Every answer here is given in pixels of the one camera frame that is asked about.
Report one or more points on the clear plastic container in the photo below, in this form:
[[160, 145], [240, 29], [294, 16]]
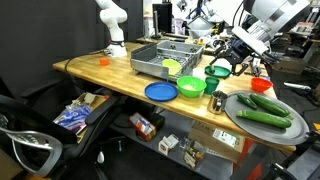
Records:
[[194, 155]]

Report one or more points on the red plastic bowl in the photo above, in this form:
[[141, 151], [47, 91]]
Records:
[[261, 85]]

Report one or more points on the small white box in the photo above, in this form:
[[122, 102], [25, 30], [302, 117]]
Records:
[[167, 144]]

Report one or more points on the grey dish rack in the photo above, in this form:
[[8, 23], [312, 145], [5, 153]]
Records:
[[146, 61]]

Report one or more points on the blue plastic plate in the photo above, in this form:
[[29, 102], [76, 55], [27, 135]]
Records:
[[161, 91]]

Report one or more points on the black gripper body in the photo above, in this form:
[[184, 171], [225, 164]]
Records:
[[238, 53]]

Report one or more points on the lime green bowl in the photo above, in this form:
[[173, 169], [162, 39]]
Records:
[[172, 66]]

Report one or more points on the small dark green cucumber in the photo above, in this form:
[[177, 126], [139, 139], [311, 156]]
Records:
[[246, 101]]

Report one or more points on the blue plastic bags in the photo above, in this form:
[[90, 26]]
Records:
[[73, 116]]

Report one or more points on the small orange cup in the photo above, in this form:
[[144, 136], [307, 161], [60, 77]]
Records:
[[104, 61]]

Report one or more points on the brown cardboard box white label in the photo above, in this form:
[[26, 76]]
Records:
[[206, 136]]

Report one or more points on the dark green plastic plate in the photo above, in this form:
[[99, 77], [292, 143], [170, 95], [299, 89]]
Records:
[[220, 72]]

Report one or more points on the orange product box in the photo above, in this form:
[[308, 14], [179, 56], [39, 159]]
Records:
[[141, 126]]

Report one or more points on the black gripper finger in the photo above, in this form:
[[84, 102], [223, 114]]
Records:
[[240, 69], [218, 55]]

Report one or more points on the grey lower shelf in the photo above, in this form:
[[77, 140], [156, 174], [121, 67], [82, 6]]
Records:
[[173, 128]]

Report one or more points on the dark green scoop bowl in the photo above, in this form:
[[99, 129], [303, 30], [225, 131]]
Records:
[[211, 86]]

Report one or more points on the green zucchini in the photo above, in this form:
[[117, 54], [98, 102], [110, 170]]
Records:
[[268, 104], [263, 118]]

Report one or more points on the black office chair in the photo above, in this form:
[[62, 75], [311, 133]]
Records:
[[33, 126]]

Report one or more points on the orange flat piece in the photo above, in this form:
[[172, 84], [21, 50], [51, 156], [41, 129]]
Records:
[[316, 127]]

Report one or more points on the black metal cup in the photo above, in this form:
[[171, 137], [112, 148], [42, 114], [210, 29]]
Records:
[[216, 103]]

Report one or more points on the plain brown cardboard box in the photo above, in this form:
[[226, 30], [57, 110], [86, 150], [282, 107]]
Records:
[[288, 64]]

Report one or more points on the grey plastic bin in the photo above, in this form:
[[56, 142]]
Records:
[[200, 28]]

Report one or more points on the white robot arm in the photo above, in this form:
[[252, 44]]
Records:
[[111, 16]]

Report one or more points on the bright green plastic bowl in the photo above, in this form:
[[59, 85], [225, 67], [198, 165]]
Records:
[[200, 87]]

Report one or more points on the pale peanuts heap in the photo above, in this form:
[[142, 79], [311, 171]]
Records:
[[189, 87]]

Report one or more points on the grey round tray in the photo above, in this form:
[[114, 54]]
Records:
[[266, 131]]

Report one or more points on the open cardboard box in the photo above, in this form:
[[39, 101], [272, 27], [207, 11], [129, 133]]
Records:
[[89, 99]]

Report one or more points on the black computer monitor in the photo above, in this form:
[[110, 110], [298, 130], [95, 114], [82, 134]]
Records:
[[162, 16]]

